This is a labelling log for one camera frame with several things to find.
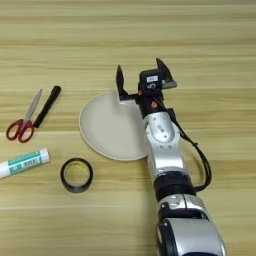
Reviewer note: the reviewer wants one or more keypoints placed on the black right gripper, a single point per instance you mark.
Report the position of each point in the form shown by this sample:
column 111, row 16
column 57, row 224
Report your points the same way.
column 150, row 103

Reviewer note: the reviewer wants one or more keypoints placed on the black marker pen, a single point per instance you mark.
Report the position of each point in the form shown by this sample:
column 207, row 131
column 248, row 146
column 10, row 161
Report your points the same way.
column 46, row 106

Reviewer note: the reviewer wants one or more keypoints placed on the black tape roll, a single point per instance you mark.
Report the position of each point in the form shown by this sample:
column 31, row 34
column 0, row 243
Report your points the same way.
column 76, row 186

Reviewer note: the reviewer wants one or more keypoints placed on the white green glue stick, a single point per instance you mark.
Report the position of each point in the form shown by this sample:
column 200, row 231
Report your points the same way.
column 25, row 162

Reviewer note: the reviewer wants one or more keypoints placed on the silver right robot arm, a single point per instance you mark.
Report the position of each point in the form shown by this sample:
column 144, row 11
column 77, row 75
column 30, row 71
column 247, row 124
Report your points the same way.
column 165, row 133

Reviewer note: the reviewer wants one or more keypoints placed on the black box with white label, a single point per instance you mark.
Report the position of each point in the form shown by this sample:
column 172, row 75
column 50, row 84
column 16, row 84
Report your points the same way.
column 151, row 80

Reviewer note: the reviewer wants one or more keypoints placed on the beige round plate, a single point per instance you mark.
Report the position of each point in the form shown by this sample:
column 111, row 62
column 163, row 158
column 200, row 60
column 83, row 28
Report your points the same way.
column 110, row 128

